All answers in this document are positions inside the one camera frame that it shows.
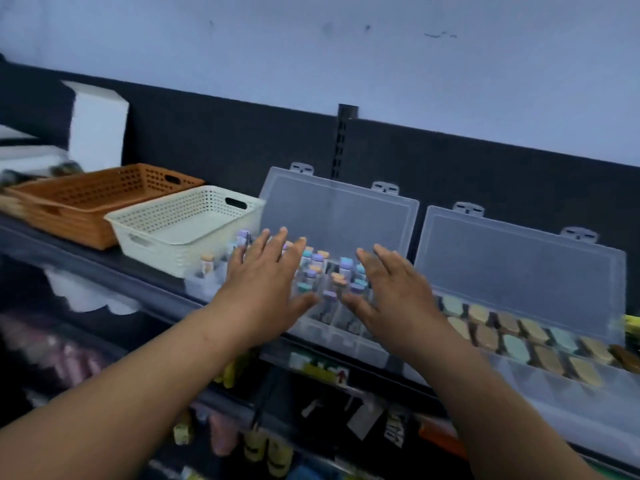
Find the person's right hand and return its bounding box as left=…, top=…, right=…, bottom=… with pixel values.
left=341, top=243, right=446, bottom=357

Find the person's left hand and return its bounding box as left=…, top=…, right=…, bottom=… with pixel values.
left=215, top=227, right=321, bottom=345

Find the row of small tubes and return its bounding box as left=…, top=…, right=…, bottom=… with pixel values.
left=199, top=229, right=372, bottom=327

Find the white perforated plastic basket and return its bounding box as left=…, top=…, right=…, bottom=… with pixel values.
left=105, top=184, right=267, bottom=279

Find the orange plastic basket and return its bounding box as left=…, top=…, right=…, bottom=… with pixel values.
left=5, top=163, right=206, bottom=251

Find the person's right forearm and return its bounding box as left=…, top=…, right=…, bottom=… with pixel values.
left=405, top=324, right=601, bottom=480

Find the person's left forearm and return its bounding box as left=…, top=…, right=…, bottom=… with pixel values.
left=0, top=304, right=251, bottom=480

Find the white cardboard box open lid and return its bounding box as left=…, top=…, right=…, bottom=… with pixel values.
left=62, top=80, right=130, bottom=173

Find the bundle of yellow packets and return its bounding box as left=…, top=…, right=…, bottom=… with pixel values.
left=215, top=352, right=251, bottom=389

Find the green white shelf label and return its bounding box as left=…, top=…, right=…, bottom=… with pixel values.
left=289, top=352, right=351, bottom=387

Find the white hanging tag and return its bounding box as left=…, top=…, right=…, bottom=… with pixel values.
left=346, top=399, right=384, bottom=441

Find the black printed tag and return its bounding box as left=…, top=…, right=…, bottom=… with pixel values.
left=383, top=407, right=409, bottom=449

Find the orange packet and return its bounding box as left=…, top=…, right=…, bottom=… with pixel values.
left=419, top=419, right=469, bottom=461

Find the pink bottle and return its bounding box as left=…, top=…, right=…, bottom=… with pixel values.
left=209, top=414, right=239, bottom=457

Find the yellow bottle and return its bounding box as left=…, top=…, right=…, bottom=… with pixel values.
left=243, top=427, right=269, bottom=463
left=267, top=437, right=295, bottom=479

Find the wide black shelf back panel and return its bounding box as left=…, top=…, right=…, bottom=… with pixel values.
left=0, top=62, right=339, bottom=195

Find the narrow black shelf back panel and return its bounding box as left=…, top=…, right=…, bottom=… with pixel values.
left=345, top=118, right=640, bottom=315

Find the black slotted shelf upright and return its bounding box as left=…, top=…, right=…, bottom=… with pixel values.
left=331, top=103, right=359, bottom=181

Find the row of pink bottles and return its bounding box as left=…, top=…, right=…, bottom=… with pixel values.
left=0, top=314, right=107, bottom=391

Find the white grey-banded notebook package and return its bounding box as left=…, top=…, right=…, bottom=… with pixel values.
left=0, top=144, right=71, bottom=174

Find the white flat notebook package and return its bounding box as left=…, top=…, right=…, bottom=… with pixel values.
left=0, top=125, right=39, bottom=145

